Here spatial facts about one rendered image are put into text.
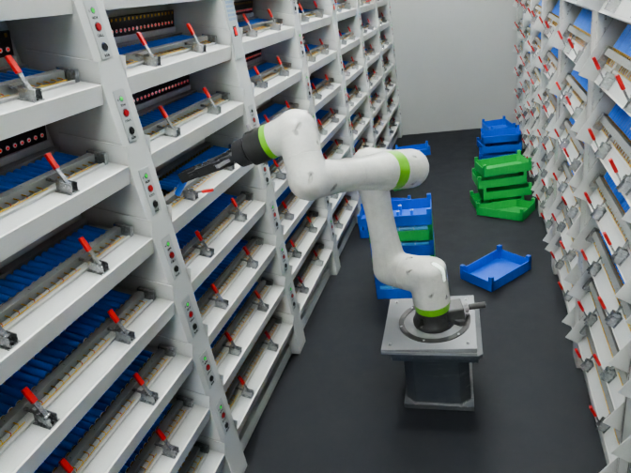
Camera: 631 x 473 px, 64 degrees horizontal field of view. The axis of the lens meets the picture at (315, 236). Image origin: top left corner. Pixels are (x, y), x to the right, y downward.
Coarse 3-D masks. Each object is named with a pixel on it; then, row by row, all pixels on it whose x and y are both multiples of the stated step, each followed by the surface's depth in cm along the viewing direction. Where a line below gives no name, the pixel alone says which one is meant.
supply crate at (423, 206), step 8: (400, 200) 254; (408, 200) 253; (416, 200) 252; (424, 200) 251; (392, 208) 257; (408, 208) 255; (416, 208) 254; (424, 208) 252; (400, 216) 236; (408, 216) 236; (416, 216) 235; (424, 216) 234; (400, 224) 238; (408, 224) 238; (416, 224) 237; (424, 224) 236
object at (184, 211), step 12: (216, 144) 192; (228, 144) 191; (180, 156) 175; (156, 168) 161; (240, 168) 179; (216, 180) 166; (228, 180) 171; (216, 192) 163; (180, 204) 149; (192, 204) 149; (204, 204) 156; (180, 216) 143; (192, 216) 150; (180, 228) 144
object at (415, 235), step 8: (432, 216) 251; (432, 224) 242; (368, 232) 244; (400, 232) 240; (408, 232) 239; (416, 232) 238; (424, 232) 238; (432, 232) 237; (400, 240) 242; (408, 240) 241; (416, 240) 240
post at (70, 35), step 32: (96, 0) 114; (32, 32) 113; (64, 32) 111; (128, 96) 123; (64, 128) 123; (96, 128) 120; (128, 192) 126; (160, 192) 134; (160, 224) 134; (160, 256) 133; (192, 352) 147; (192, 384) 152
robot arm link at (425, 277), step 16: (416, 256) 178; (432, 256) 177; (400, 272) 177; (416, 272) 171; (432, 272) 169; (416, 288) 174; (432, 288) 171; (448, 288) 175; (416, 304) 178; (432, 304) 174; (448, 304) 176
